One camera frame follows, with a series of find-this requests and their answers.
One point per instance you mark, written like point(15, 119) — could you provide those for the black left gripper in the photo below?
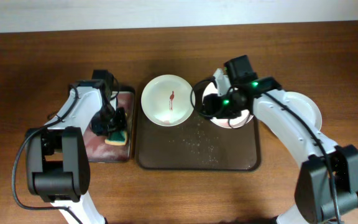
point(121, 124)

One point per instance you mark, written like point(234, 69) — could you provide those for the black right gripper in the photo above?
point(212, 102)

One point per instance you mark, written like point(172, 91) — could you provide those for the pink stained white plate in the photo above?
point(235, 123)

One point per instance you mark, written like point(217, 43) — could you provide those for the green and yellow sponge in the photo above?
point(117, 137)

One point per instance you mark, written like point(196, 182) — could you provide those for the cream plate with red stain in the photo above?
point(166, 100)

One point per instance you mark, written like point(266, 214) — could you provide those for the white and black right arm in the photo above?
point(327, 185)

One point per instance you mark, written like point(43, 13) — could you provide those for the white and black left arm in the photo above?
point(57, 165)

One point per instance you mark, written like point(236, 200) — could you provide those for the large brown serving tray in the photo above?
point(196, 144)

